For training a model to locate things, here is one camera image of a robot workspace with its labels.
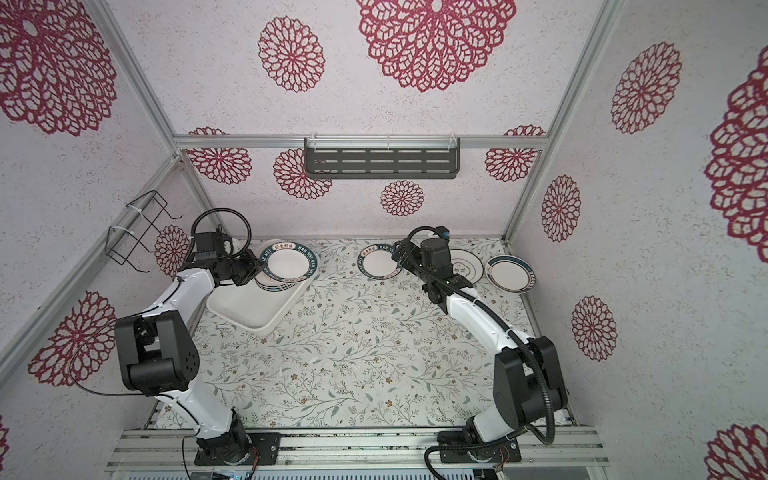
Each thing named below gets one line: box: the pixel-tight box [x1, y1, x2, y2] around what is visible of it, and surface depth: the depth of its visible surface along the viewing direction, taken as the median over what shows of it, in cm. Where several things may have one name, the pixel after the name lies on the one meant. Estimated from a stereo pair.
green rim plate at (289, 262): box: [260, 241, 318, 283], surface depth 99 cm
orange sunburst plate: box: [254, 270, 302, 292], surface depth 105 cm
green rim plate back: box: [357, 244, 403, 280], surface depth 113 cm
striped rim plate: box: [485, 255, 536, 294], surface depth 112 cm
